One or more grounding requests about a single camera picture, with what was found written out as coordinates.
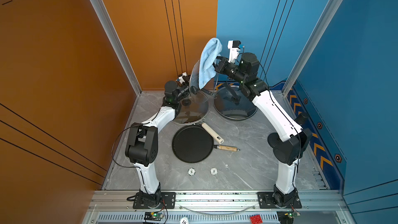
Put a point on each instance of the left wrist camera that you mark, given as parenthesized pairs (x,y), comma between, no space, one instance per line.
(183,79)

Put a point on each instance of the left aluminium corner post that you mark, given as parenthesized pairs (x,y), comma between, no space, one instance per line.
(109,28)

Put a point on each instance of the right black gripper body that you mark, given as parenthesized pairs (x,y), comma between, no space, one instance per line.
(232,70)

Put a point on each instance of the right aluminium corner post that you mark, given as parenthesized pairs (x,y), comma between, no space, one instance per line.
(323,22)

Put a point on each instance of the green circuit board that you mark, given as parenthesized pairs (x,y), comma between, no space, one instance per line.
(153,217)

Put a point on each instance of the brown wok cream handle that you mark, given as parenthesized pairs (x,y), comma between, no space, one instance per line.
(211,130)

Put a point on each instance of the small pan wooden handle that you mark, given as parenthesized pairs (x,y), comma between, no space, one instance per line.
(193,144)

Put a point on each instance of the large glass pot lid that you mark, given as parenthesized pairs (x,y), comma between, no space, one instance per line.
(193,108)

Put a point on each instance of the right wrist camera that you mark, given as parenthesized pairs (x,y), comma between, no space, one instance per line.
(233,46)

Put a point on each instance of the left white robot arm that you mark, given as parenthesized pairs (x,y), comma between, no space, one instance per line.
(142,144)

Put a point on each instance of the aluminium front rail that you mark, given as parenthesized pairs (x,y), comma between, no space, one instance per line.
(222,200)

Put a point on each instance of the white round marker one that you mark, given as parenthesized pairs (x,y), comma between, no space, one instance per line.
(213,171)

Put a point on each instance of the light blue microfibre cloth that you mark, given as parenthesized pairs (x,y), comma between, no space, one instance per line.
(209,54)

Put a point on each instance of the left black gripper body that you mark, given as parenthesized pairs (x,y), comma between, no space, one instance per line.
(184,93)

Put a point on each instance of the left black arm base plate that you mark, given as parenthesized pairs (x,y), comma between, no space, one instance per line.
(157,201)

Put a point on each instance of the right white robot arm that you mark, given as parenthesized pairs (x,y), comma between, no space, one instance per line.
(290,139)

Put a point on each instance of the aluminium corner post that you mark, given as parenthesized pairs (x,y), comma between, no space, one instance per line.
(323,22)
(109,28)

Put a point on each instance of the white round numbered tag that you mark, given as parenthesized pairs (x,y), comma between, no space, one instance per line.
(184,220)

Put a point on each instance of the small board with wires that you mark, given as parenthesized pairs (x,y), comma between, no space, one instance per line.
(292,215)

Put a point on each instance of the red perforated block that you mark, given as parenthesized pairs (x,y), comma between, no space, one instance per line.
(256,219)

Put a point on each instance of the white round marker five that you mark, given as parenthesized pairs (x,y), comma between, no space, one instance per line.
(191,171)

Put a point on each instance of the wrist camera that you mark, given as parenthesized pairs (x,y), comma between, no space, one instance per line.
(233,46)
(183,79)

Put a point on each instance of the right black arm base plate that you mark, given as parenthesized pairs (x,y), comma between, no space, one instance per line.
(279,200)

